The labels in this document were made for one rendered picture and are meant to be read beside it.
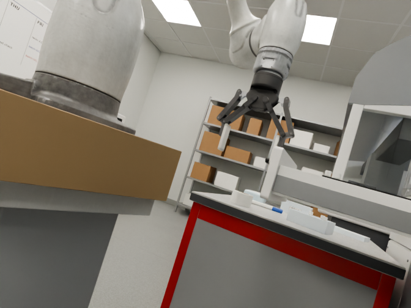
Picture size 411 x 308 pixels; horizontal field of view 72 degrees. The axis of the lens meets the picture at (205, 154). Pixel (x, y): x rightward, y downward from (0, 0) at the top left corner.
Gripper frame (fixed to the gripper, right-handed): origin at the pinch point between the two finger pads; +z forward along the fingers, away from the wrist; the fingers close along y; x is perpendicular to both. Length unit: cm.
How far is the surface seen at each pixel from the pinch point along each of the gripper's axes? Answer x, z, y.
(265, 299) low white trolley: 14.3, 36.2, 12.8
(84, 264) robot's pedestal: -27.4, 29.7, -14.2
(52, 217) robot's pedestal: -35.7, 21.1, -16.1
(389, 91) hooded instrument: 83, -54, 33
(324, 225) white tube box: 24.7, 12.7, 21.9
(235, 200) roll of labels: 20.7, 13.7, -5.1
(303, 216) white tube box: 26.5, 12.2, 15.5
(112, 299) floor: 66, 91, -69
